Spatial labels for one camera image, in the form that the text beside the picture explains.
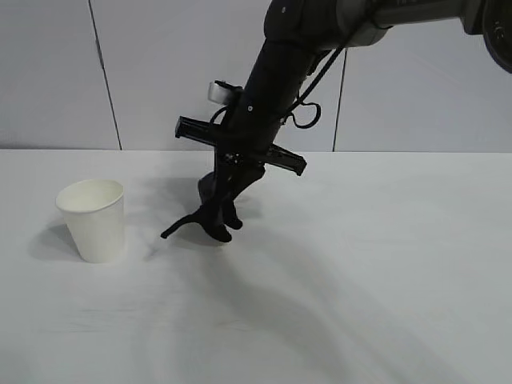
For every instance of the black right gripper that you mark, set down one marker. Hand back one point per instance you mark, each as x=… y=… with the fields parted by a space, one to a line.
x=248 y=136

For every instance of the purple and black cloth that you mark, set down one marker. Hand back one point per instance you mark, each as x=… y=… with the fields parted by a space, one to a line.
x=218 y=232

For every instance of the white paper cup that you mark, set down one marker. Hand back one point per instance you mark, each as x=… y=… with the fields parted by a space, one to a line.
x=96 y=232

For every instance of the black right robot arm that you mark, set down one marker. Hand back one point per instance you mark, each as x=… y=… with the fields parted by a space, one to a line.
x=280 y=60

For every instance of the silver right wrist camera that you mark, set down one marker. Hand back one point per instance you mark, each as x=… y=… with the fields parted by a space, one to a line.
x=218 y=91

